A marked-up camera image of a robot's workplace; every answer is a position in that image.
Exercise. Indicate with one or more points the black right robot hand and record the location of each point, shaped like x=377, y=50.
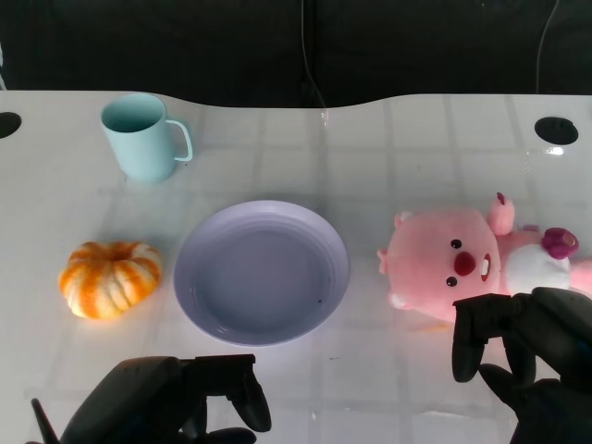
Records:
x=559, y=333

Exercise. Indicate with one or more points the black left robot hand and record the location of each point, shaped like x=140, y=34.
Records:
x=152, y=398

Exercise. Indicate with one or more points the pink plush doll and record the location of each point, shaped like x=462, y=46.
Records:
x=430, y=250

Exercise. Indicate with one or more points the purple plastic plate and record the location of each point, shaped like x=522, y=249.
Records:
x=259, y=277

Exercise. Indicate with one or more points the thin black antenna rod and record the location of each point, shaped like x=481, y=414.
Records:
x=44, y=423

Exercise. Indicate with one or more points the orange white striped pumpkin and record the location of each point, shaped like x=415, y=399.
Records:
x=106, y=282

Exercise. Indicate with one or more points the black table grommet hole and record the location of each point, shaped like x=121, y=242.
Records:
x=8, y=125
x=555, y=129

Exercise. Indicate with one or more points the light blue mug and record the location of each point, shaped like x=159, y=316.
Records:
x=139, y=152

